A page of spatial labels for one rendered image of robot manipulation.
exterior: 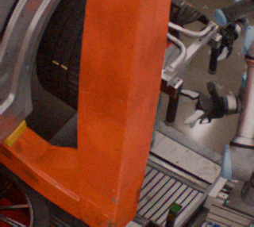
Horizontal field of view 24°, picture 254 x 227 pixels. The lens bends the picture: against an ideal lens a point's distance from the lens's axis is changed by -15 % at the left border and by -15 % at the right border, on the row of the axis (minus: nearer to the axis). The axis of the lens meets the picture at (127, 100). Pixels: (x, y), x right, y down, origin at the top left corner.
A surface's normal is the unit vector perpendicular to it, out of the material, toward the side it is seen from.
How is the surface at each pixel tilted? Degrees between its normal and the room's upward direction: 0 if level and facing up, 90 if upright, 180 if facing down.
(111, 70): 90
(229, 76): 0
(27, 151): 0
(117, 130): 90
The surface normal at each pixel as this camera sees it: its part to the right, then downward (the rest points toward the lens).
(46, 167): -0.57, 0.57
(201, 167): 0.07, -0.67
